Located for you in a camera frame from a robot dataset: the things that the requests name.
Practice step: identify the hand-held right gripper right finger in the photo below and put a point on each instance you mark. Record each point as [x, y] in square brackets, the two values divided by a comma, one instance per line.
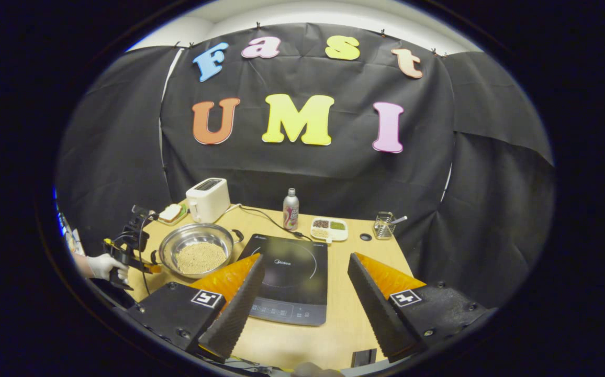
[376, 314]

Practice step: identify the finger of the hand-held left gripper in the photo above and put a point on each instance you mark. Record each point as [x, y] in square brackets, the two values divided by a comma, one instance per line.
[148, 268]

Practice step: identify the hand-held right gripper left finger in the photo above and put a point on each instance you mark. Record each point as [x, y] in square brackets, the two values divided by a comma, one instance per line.
[234, 314]

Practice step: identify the stainless steel pot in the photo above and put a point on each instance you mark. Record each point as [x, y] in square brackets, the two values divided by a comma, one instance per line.
[198, 233]

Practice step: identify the black induction cooktop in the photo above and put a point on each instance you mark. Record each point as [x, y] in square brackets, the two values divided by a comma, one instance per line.
[292, 283]

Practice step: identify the soybeans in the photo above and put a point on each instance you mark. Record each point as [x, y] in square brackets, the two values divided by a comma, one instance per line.
[200, 257]

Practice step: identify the sandwich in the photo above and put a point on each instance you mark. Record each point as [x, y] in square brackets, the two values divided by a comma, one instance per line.
[170, 212]

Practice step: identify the white blue object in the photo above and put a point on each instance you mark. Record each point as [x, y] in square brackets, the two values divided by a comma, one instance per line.
[67, 230]

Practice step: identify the small sandwich plate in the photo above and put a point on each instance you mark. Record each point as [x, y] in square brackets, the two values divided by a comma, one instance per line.
[183, 215]

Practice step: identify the white toaster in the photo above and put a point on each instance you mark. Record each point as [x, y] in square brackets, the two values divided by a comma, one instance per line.
[208, 201]

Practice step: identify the white divided bean tray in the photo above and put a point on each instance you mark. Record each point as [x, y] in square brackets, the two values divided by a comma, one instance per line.
[328, 230]

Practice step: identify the silver drink bottle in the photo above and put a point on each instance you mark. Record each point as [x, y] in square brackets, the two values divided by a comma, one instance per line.
[291, 212]

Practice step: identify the small black bracket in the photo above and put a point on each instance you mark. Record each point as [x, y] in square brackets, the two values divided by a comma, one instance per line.
[363, 357]

